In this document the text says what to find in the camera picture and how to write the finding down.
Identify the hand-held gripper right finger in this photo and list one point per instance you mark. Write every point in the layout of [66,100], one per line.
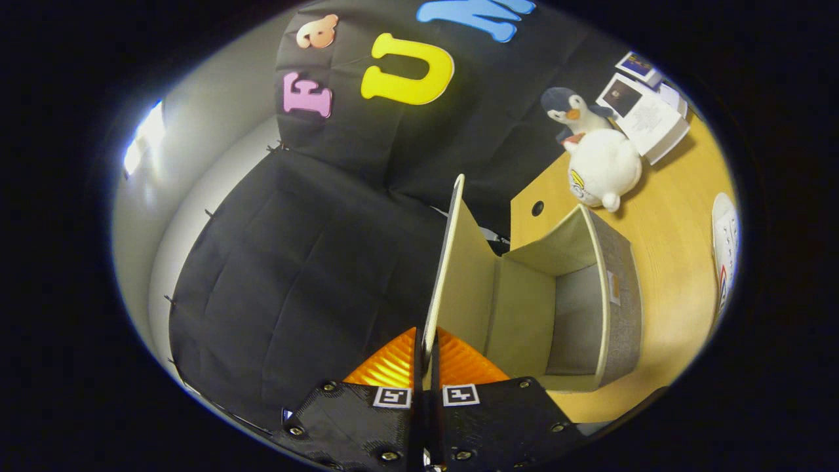
[435,426]

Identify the white canvas shoe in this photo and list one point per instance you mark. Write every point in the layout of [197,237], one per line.
[726,242]

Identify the grey penguin plush toy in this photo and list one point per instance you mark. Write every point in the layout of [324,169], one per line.
[570,108]

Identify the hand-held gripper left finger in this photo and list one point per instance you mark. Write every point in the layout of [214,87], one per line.
[417,426]

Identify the white book with dark portrait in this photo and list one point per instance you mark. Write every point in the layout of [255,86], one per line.
[649,121]

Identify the bright ceiling light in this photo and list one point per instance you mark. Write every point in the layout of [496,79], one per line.
[145,134]

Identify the white round plush toy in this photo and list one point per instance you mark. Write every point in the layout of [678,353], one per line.
[606,167]

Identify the black backdrop cloth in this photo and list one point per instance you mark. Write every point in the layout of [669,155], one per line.
[314,262]

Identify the book with blue picture cover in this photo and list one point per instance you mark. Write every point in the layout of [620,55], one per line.
[636,65]

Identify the grey fabric storage box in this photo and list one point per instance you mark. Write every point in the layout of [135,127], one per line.
[518,308]

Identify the plain white book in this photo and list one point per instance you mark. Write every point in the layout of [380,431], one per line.
[674,98]

